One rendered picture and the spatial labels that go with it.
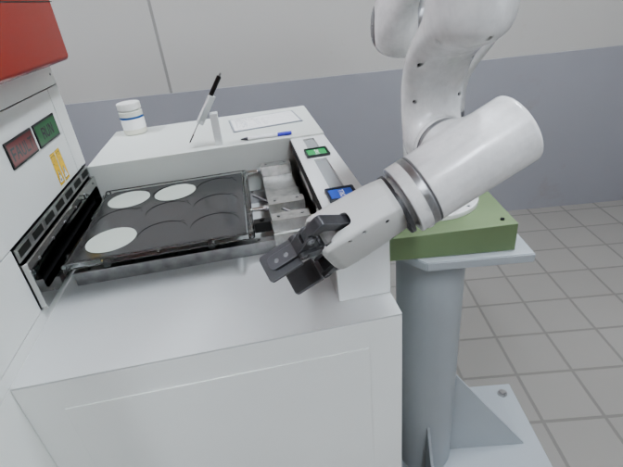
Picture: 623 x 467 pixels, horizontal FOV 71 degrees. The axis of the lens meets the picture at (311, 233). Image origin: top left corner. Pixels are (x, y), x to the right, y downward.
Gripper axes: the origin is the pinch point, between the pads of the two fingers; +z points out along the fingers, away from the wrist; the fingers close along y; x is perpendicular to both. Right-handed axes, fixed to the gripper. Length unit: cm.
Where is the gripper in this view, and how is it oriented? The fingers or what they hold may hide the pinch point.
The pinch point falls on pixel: (286, 274)
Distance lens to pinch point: 51.8
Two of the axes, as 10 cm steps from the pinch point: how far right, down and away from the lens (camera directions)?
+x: 4.8, 8.0, -3.6
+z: -8.4, 5.4, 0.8
